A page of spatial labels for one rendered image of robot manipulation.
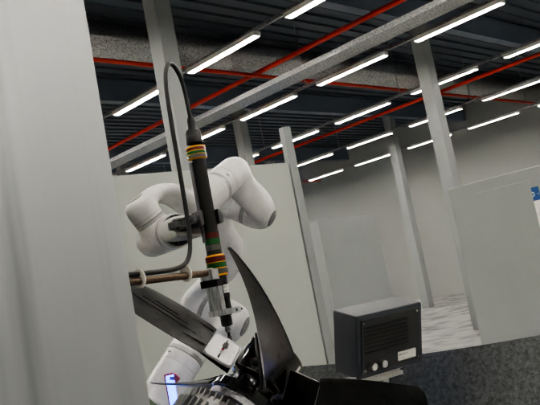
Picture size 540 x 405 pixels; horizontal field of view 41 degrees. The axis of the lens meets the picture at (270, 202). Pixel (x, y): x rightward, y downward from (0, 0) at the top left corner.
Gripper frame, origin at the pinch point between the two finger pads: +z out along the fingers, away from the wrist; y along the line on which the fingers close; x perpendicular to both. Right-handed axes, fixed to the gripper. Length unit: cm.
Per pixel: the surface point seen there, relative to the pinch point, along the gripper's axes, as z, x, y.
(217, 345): 6.5, -26.4, 6.3
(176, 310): 1.5, -18.1, 11.4
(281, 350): 37.3, -27.3, 11.1
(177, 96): -609, 230, -316
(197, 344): 8.1, -25.2, 11.3
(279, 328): 39.4, -23.7, 12.0
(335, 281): -771, -23, -617
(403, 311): -29, -31, -75
